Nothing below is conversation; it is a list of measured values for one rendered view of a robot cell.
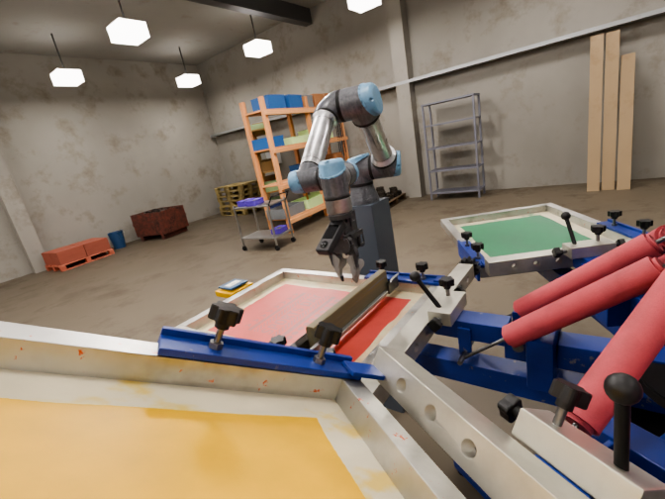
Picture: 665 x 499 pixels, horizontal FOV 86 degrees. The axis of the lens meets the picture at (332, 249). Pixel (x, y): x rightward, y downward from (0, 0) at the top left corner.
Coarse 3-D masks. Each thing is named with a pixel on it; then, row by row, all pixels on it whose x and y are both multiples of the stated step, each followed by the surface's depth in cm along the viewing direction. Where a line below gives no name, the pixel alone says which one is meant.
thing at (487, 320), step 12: (468, 312) 90; (480, 312) 88; (456, 324) 87; (468, 324) 85; (480, 324) 84; (492, 324) 83; (504, 324) 82; (456, 336) 88; (480, 336) 84; (492, 336) 83
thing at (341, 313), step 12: (372, 276) 119; (384, 276) 122; (360, 288) 111; (372, 288) 116; (384, 288) 122; (348, 300) 105; (360, 300) 110; (372, 300) 116; (336, 312) 101; (348, 312) 105; (312, 324) 95; (336, 324) 101; (312, 336) 94
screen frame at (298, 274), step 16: (288, 272) 162; (304, 272) 157; (320, 272) 153; (256, 288) 151; (400, 288) 128; (416, 288) 124; (432, 288) 118; (416, 304) 110; (192, 320) 130; (208, 320) 133; (400, 320) 102
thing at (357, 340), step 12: (252, 312) 135; (264, 312) 133; (240, 324) 127; (240, 336) 118; (252, 336) 117; (264, 336) 115; (300, 336) 111; (348, 336) 106; (360, 336) 105; (372, 336) 103; (336, 348) 101; (348, 348) 100; (360, 348) 99
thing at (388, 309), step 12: (288, 288) 152; (300, 288) 149; (312, 288) 147; (324, 288) 144; (264, 300) 144; (276, 300) 142; (384, 300) 124; (396, 300) 122; (408, 300) 121; (372, 312) 117; (384, 312) 116; (396, 312) 114; (360, 324) 111; (372, 324) 110; (384, 324) 109
